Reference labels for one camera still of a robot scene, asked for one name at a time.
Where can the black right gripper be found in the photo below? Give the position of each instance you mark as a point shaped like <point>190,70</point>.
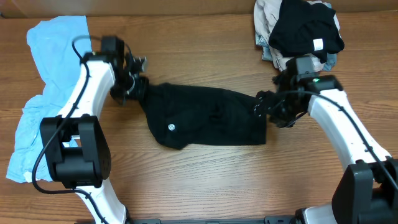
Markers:
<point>264,104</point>

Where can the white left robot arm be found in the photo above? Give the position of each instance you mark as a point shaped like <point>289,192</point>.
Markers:
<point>76,158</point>

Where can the black t-shirt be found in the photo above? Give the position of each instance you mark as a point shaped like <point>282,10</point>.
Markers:
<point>179,115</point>

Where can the folded black garment with tag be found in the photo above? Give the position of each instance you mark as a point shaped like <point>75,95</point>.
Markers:
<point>304,28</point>

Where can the folded beige garment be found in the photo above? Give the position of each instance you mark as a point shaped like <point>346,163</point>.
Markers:
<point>266,14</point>

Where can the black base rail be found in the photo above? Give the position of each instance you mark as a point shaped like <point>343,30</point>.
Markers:
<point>214,221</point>

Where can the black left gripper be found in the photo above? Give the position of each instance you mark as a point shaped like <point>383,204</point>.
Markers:
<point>134,97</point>

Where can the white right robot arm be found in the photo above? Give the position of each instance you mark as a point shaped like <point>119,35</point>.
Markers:
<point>367,192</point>

